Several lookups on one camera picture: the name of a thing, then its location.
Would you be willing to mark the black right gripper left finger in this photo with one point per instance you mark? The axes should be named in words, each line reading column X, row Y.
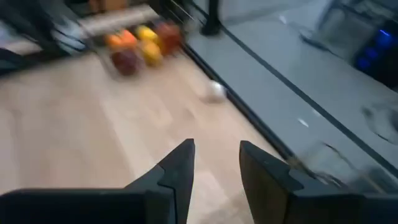
column 93, row 208

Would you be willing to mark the yellow lemon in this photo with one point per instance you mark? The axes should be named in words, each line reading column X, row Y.
column 146, row 32

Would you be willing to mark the white floor tape scrap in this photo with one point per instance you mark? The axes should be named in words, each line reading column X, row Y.
column 303, row 123

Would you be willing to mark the red yellow apple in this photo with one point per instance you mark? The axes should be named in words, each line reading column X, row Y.
column 169, row 37

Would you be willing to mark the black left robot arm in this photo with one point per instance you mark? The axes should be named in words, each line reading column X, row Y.
column 40, row 37

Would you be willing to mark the dark red apple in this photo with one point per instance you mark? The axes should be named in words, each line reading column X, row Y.
column 127, row 61

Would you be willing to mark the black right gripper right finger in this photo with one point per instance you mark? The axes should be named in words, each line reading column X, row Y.
column 311, row 208

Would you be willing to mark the orange tomato green stem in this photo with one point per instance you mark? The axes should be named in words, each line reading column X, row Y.
column 121, row 40

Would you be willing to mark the white garlic bulb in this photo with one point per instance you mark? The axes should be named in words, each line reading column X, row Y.
column 215, row 91

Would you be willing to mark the orange citrus fruit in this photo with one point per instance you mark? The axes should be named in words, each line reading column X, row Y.
column 150, row 53

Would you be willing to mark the black floor stand pole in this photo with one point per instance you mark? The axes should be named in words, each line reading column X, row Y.
column 212, row 18

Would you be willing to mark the black floor equipment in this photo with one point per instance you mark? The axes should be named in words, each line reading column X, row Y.
column 382, row 56

